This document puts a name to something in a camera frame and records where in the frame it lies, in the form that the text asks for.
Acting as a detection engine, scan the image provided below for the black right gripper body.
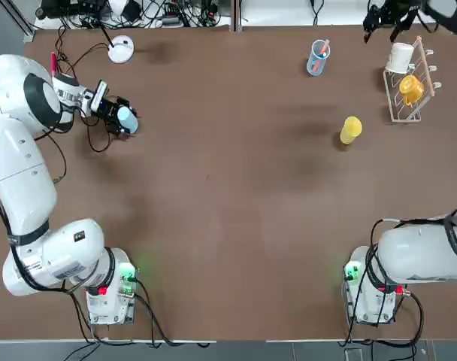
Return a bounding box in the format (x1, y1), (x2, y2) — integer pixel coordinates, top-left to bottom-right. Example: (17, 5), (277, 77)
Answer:
(369, 0), (419, 20)

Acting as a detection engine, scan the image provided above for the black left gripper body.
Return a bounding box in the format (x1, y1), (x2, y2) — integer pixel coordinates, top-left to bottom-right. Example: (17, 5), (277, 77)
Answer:
(98, 97), (121, 131)

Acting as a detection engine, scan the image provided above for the blue plastic cup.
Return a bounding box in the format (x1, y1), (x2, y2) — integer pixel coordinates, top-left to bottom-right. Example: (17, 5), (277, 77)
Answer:
(117, 106), (141, 135)

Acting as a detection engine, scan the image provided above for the yellow plastic cup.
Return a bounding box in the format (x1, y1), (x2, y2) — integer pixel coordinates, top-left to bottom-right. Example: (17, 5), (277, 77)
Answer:
(339, 115), (363, 146)

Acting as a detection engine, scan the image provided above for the white mug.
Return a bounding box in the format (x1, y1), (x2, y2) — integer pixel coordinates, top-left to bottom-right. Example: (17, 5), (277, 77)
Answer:
(385, 41), (416, 74)

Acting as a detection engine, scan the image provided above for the white desk lamp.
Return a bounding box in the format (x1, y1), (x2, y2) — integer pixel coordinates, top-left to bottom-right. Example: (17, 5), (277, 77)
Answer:
(95, 0), (135, 65)

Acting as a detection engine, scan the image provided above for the red pen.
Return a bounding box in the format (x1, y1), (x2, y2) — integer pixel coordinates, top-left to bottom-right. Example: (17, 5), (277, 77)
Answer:
(312, 39), (331, 73)

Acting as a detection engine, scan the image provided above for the yellow mug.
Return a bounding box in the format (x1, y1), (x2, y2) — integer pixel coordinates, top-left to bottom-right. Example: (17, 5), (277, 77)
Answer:
(398, 74), (426, 108)

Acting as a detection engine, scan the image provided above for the clear measuring beaker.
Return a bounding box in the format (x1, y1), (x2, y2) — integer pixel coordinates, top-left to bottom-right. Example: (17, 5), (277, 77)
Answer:
(306, 38), (332, 77)

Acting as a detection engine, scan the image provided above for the black power supply unit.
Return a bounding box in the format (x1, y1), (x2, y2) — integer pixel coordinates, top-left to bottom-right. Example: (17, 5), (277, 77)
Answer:
(159, 13), (188, 27)

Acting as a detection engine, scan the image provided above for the black monitor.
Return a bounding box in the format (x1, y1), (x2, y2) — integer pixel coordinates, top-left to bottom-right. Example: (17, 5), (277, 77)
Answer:
(35, 0), (109, 20)

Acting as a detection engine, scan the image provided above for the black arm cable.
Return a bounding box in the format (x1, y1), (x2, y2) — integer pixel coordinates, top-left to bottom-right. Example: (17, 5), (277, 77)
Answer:
(47, 112), (115, 185)

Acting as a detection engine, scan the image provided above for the black lamp cable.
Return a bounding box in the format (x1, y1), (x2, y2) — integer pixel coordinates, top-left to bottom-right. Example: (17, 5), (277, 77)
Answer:
(55, 25), (111, 76)

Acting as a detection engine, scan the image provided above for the aluminium frame post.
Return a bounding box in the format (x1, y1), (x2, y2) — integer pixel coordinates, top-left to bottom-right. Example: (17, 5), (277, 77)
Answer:
(231, 0), (242, 33)
(10, 13), (36, 42)

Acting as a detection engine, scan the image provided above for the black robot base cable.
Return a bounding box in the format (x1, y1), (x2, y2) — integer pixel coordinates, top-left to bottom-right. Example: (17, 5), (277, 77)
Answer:
(132, 278), (215, 347)
(337, 292), (425, 347)

